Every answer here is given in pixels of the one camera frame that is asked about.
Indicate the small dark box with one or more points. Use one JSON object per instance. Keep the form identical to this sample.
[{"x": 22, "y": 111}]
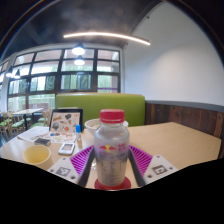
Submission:
[{"x": 42, "y": 142}]

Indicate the black-framed sticker picture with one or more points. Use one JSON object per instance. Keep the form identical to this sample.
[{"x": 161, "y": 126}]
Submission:
[{"x": 66, "y": 120}]

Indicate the white paper sheet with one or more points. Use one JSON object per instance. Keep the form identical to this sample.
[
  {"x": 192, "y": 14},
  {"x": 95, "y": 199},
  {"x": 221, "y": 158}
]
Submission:
[{"x": 31, "y": 133}]

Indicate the white ceramic bowl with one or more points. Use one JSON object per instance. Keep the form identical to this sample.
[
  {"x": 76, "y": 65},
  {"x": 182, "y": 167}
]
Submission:
[{"x": 90, "y": 127}]

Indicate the light wooden dining table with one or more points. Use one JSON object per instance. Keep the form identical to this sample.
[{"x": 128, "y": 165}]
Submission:
[{"x": 28, "y": 111}]

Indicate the small white phone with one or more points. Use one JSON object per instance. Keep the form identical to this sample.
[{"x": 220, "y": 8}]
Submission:
[{"x": 66, "y": 148}]

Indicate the large dark-framed window wall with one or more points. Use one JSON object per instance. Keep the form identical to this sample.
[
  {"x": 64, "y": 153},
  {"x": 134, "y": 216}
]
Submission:
[{"x": 50, "y": 83}]

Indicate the red-capped clear drink bottle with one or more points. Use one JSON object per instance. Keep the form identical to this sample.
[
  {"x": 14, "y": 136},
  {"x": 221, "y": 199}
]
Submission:
[{"x": 111, "y": 150}]

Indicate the flat round red coaster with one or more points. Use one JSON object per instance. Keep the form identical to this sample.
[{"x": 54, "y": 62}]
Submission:
[{"x": 126, "y": 184}]

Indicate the group of green-seated wooden chairs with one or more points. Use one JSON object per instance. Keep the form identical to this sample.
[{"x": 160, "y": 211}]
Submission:
[{"x": 10, "y": 122}]

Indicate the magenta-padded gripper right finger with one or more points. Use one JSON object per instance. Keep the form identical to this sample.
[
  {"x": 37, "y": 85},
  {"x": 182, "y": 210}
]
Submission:
[{"x": 143, "y": 161}]

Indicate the small blue-capped bottle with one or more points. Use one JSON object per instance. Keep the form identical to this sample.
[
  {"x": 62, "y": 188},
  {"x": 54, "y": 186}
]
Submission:
[{"x": 78, "y": 133}]

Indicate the long curved light strip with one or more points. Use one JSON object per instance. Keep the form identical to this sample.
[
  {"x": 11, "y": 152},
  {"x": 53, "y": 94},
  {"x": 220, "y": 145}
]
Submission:
[{"x": 110, "y": 35}]

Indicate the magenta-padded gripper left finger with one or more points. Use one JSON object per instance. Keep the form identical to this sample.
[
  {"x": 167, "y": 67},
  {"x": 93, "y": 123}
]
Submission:
[{"x": 80, "y": 161}]

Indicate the printed sticker sheet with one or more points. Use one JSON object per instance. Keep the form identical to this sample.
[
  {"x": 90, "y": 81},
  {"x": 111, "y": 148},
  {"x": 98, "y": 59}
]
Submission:
[{"x": 61, "y": 136}]

